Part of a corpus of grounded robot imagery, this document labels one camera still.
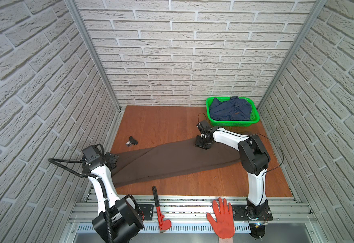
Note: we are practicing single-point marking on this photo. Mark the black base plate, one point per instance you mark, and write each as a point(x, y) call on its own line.
point(146, 211)
point(252, 213)

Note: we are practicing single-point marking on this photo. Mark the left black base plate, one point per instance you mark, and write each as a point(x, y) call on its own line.
point(146, 211)

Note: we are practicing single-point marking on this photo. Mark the red pipe wrench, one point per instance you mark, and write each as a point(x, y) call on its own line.
point(164, 225)

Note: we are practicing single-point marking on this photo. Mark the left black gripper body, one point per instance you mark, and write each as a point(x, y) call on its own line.
point(111, 159)

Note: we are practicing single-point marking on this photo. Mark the navy blue trousers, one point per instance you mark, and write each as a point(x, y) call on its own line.
point(233, 109)

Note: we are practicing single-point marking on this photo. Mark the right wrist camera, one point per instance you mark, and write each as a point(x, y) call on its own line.
point(203, 126)

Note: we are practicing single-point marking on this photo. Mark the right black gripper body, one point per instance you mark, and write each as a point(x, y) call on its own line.
point(202, 142)

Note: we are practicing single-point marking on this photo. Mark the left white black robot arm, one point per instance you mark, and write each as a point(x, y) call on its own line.
point(119, 219)

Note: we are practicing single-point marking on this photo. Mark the small black clip object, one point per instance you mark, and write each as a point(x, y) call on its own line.
point(131, 141)

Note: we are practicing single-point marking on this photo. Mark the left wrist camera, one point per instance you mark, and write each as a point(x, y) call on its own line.
point(92, 153)

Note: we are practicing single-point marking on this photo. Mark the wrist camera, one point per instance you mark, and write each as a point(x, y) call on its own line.
point(203, 126)
point(92, 153)

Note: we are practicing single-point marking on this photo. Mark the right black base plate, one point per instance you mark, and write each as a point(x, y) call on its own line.
point(252, 213)

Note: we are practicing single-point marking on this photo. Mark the red gloved hand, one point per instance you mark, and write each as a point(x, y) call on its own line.
point(223, 225)

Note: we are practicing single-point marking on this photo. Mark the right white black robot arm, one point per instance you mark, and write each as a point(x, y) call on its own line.
point(254, 159)

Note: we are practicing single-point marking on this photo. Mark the aluminium rail frame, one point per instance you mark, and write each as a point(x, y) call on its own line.
point(188, 214)

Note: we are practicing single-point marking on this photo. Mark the green plastic basket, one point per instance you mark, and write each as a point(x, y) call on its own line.
point(253, 119)

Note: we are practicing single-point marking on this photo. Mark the brown trousers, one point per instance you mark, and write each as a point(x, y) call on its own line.
point(169, 160)

